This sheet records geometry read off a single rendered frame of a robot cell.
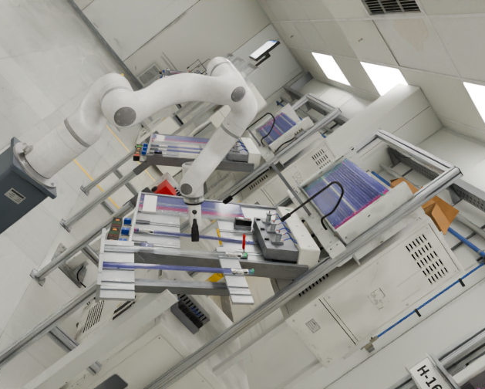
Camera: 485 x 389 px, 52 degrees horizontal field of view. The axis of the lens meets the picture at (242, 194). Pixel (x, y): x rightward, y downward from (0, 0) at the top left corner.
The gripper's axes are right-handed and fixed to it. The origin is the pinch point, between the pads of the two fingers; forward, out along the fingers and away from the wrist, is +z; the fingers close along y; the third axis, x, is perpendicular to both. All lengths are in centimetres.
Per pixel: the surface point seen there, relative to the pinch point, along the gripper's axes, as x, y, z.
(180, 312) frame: 7.8, -6.1, 32.6
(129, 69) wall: 100, 860, 2
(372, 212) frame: -68, -22, -15
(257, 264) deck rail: -23.2, -21.0, 4.4
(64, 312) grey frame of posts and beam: 51, -24, 18
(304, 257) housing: -42.8, -18.9, 3.7
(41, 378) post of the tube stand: 56, -43, 32
